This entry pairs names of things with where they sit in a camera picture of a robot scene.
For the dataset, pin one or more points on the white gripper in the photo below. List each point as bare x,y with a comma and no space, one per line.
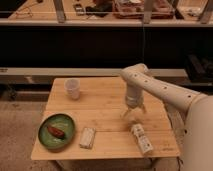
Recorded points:
133,103

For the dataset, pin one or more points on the white labelled plastic bottle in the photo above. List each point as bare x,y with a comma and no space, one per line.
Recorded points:
142,140

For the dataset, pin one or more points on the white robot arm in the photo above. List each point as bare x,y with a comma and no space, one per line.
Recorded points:
198,107

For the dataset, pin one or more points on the wooden table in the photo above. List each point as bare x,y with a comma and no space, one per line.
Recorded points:
100,106

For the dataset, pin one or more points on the white rectangular packet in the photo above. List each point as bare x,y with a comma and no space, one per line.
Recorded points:
87,138

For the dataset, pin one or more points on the translucent plastic cup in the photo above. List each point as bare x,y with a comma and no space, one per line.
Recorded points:
72,87

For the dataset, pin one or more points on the green round plate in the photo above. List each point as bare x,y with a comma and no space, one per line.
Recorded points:
61,121

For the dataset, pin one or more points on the brown sausage on plate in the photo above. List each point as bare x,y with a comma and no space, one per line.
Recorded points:
56,132

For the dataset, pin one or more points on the clear tray with items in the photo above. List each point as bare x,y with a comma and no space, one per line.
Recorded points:
135,9

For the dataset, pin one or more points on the black device on shelf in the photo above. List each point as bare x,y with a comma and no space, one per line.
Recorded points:
79,9

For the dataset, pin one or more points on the long workbench shelf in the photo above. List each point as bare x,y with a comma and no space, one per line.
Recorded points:
99,13

